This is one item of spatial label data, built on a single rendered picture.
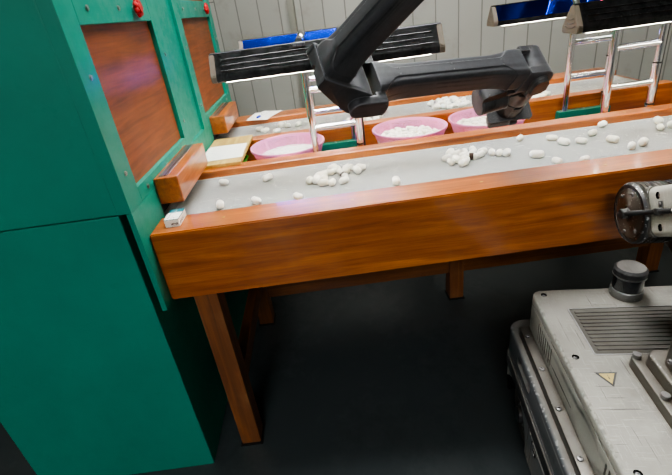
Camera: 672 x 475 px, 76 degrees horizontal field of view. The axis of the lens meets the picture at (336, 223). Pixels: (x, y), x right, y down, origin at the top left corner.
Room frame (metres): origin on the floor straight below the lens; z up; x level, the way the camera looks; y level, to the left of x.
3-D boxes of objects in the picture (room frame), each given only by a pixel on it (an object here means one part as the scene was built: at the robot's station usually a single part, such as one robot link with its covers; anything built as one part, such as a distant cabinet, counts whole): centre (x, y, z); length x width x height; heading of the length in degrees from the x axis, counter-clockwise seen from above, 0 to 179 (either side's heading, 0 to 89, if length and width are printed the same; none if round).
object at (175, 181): (1.17, 0.40, 0.83); 0.30 x 0.06 x 0.07; 0
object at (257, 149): (1.51, 0.13, 0.72); 0.27 x 0.27 x 0.10
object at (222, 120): (1.85, 0.40, 0.83); 0.30 x 0.06 x 0.07; 0
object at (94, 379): (1.54, 0.71, 0.42); 1.36 x 0.55 x 0.84; 0
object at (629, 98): (1.68, -0.47, 0.71); 1.81 x 0.05 x 0.11; 90
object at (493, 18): (1.79, -1.01, 1.08); 0.62 x 0.08 x 0.07; 90
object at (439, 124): (1.51, -0.31, 0.72); 0.27 x 0.27 x 0.10
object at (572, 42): (1.71, -1.01, 0.90); 0.20 x 0.19 x 0.45; 90
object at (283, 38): (1.79, -0.04, 1.08); 0.62 x 0.08 x 0.07; 90
